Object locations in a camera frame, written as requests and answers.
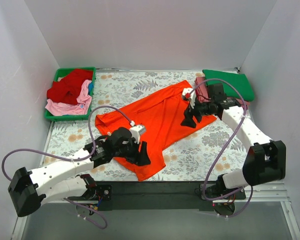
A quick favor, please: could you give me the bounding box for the pink t shirt in bin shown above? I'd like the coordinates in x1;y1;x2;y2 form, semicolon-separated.
45;79;92;117

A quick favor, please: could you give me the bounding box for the folded dusty pink t shirt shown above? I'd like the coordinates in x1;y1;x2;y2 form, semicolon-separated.
195;80;255;105

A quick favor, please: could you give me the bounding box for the orange t shirt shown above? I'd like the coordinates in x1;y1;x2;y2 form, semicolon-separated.
94;79;217;183

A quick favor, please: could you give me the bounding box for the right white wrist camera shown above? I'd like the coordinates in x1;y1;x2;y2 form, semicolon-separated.
181;88;197;108

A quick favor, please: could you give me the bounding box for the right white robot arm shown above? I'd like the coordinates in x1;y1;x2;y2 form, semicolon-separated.
181;83;287;201

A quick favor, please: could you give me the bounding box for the blue garment in bin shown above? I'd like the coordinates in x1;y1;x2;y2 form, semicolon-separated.
88;82;94;96

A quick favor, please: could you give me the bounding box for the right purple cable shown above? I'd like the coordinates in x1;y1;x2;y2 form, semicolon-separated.
192;78;254;219

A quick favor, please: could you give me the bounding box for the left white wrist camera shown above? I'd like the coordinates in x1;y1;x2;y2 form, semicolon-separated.
129;120;146;144

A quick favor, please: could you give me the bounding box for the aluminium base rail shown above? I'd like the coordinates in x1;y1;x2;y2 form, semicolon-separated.
12;181;300;240

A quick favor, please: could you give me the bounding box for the red t shirt in bin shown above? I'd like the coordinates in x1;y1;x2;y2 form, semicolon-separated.
46;68;93;105

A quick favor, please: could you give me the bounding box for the folded green t shirt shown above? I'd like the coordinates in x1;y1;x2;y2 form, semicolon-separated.
202;69;255;102

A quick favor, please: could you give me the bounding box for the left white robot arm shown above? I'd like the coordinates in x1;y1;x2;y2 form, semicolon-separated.
8;125;151;217

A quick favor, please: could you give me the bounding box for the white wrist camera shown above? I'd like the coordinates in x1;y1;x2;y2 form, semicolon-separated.
181;88;197;108
129;120;146;144

